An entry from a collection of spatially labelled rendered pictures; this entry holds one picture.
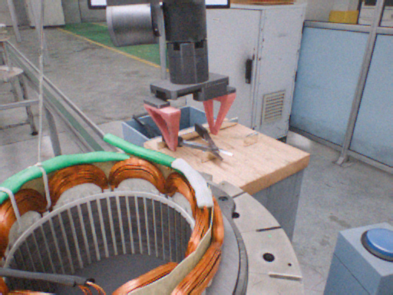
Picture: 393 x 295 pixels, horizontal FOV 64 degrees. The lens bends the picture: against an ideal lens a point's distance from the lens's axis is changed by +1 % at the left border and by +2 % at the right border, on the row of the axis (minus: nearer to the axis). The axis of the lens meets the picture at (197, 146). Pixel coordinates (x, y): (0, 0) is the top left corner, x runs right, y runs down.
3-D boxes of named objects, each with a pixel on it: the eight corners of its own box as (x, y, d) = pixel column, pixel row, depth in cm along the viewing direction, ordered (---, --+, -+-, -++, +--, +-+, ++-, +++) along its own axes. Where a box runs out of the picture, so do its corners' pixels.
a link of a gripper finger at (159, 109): (149, 147, 49) (140, 88, 45) (186, 134, 53) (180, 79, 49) (173, 162, 44) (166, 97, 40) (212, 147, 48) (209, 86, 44)
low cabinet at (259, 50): (290, 144, 295) (312, 4, 242) (246, 160, 267) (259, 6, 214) (222, 113, 371) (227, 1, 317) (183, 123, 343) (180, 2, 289)
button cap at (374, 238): (384, 260, 34) (386, 253, 34) (358, 236, 38) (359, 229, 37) (414, 253, 35) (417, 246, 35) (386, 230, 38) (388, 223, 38)
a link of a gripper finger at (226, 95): (178, 137, 52) (172, 81, 48) (211, 125, 56) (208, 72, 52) (203, 150, 47) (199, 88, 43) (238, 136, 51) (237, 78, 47)
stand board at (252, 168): (143, 154, 55) (143, 142, 54) (225, 128, 65) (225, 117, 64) (219, 211, 41) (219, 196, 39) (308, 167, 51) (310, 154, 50)
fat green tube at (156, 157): (104, 150, 34) (101, 134, 33) (135, 140, 36) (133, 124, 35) (189, 215, 24) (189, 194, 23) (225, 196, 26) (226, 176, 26)
